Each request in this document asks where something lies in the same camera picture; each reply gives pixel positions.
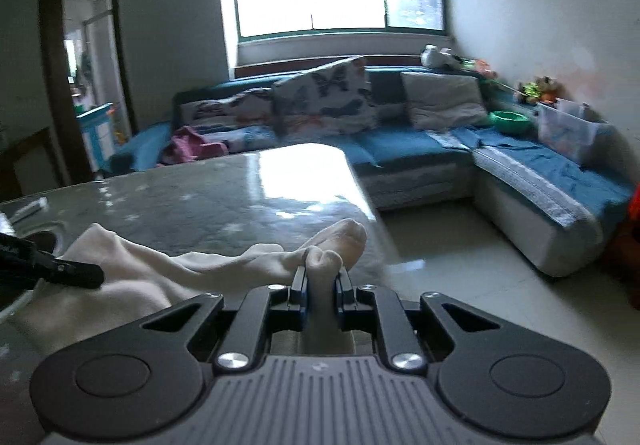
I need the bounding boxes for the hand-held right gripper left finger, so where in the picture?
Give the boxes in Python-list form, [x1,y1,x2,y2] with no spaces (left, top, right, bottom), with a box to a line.
[141,265,308,372]

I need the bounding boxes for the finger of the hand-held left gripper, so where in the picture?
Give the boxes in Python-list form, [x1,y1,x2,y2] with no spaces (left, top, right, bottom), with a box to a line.
[31,251,105,289]

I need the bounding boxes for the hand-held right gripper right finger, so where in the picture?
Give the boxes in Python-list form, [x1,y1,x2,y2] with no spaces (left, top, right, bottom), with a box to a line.
[334,267,502,372]

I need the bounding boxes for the cream knit garment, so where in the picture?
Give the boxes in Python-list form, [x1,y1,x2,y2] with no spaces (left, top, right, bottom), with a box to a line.
[7,218,368,356]

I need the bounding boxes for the hanging dark clothes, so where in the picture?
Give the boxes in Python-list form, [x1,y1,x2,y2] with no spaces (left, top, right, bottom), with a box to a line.
[74,50,96,83]

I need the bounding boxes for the black round hotplate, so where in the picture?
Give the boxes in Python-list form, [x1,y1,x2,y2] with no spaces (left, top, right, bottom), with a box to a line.
[20,220,66,256]

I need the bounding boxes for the grey remote control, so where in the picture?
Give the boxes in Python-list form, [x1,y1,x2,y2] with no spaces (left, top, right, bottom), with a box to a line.
[12,198,48,221]

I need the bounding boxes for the blue white cabinet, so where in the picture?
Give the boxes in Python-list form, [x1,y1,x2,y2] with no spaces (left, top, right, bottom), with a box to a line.
[75,102,118,173]

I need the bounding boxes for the blue corner sofa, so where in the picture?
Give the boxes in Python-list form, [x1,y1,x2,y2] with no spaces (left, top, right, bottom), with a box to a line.
[109,66,636,278]

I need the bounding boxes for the printed floral blanket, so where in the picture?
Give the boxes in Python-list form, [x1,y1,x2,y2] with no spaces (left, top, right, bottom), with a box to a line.
[200,125,281,155]

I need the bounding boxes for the pink cloth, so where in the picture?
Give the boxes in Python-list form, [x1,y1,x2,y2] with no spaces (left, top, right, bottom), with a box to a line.
[159,125,231,166]

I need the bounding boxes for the small butterfly print cushion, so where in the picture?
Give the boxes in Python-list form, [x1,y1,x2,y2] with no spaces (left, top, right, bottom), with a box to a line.
[180,88,276,131]

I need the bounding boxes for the large butterfly print cushion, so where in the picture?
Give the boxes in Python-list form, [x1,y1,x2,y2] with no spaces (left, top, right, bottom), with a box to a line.
[272,56,378,136]

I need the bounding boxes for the grey patterned sofa runner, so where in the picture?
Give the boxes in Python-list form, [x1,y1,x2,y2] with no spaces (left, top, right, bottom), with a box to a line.
[430,130,601,226]

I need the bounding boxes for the plain grey cushion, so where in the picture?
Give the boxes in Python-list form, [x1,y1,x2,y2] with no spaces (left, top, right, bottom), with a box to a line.
[401,72,488,131]

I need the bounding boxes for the green plastic bowl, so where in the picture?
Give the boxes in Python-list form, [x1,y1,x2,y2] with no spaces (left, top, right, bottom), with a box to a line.
[487,110,532,135]

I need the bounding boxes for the panda plush toy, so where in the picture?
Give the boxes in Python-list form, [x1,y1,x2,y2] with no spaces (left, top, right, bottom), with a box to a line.
[420,45,458,71]

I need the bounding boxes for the blue sofa throw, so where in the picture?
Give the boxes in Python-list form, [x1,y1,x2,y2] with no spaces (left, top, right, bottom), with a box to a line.
[452,128,633,206]

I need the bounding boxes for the orange green toy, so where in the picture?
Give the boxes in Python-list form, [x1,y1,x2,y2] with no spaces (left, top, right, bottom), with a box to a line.
[460,58,498,78]

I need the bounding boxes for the clear plastic storage box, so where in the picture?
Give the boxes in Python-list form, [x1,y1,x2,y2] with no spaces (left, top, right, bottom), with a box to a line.
[536,98,613,166]

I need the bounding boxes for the brown plush toy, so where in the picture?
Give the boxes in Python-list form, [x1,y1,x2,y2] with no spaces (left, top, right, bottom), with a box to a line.
[537,76,561,103]

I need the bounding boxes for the red plastic stool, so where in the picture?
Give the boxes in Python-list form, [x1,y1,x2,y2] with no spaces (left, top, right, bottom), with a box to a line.
[602,185,640,313]

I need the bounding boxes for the dark wooden door frame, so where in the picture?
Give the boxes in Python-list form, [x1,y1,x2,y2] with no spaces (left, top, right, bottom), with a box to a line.
[39,0,138,186]

